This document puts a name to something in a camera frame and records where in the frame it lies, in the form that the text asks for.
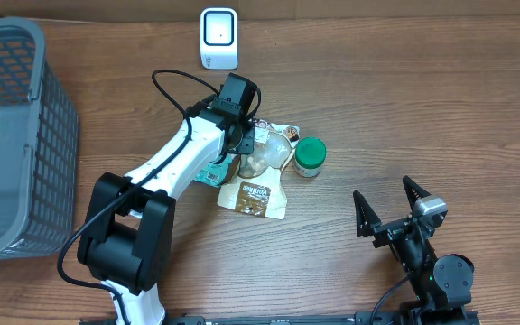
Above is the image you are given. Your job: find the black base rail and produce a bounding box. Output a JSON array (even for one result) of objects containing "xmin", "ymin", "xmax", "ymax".
[{"xmin": 79, "ymin": 311, "xmax": 481, "ymax": 325}]

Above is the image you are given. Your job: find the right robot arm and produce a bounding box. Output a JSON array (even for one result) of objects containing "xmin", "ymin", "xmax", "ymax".
[{"xmin": 353, "ymin": 176, "xmax": 480, "ymax": 325}]

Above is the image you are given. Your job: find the brown white snack pouch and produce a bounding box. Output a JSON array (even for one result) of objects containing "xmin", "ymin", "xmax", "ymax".
[{"xmin": 217, "ymin": 119, "xmax": 300, "ymax": 219}]

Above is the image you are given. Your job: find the grey plastic basket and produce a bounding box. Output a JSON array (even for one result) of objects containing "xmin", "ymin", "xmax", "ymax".
[{"xmin": 0, "ymin": 17, "xmax": 80, "ymax": 259}]

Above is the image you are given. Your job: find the teal tissue pack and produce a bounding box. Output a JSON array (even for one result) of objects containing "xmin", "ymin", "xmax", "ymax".
[{"xmin": 194, "ymin": 154, "xmax": 235, "ymax": 188}]

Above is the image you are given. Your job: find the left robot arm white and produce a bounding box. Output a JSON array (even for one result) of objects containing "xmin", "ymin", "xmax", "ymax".
[{"xmin": 76, "ymin": 105, "xmax": 255, "ymax": 324}]

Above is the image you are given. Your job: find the green lid jar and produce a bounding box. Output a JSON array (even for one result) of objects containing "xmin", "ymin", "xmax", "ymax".
[{"xmin": 293, "ymin": 137, "xmax": 327, "ymax": 178}]

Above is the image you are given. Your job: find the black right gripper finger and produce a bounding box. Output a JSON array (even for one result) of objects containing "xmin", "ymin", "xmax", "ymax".
[
  {"xmin": 353, "ymin": 190, "xmax": 382, "ymax": 237},
  {"xmin": 403, "ymin": 175, "xmax": 431, "ymax": 209}
]

